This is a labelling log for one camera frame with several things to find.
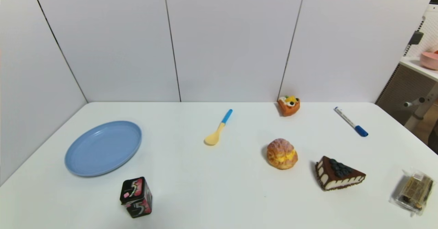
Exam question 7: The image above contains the black red gum box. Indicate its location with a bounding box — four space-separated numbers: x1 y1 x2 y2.
119 176 153 219

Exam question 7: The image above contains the blue round plate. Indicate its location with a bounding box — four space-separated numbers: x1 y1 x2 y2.
64 120 142 177

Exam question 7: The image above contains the orange fruit tart toy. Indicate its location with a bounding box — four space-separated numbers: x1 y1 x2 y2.
278 95 301 117

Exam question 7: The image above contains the cream puff toy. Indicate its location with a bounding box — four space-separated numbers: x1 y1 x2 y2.
266 138 298 170

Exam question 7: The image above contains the white marker blue cap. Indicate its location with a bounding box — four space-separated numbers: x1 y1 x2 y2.
334 106 369 137

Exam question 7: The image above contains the chocolate blueberry cake slice toy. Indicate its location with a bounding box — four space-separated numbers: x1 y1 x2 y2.
315 156 366 191

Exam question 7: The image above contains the brown perforated panel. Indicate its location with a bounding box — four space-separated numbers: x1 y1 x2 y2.
375 64 417 125

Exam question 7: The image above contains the white stand with lever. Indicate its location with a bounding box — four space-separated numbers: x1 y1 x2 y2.
403 83 438 131

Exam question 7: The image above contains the white shelf board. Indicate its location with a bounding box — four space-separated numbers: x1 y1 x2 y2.
399 56 438 82

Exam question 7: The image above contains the clear wrapped brown snack pack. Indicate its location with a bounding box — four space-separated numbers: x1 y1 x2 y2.
389 169 436 217

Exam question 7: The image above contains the pink bowl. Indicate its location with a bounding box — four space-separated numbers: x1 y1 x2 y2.
420 51 438 71

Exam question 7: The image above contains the white perforated pegboard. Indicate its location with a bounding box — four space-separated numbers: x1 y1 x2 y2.
405 4 438 59

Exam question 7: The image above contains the yellow spoon blue handle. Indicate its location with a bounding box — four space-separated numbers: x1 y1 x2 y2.
204 109 233 146

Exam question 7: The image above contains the grey clamp bracket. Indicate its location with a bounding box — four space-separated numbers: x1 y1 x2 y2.
409 31 424 46

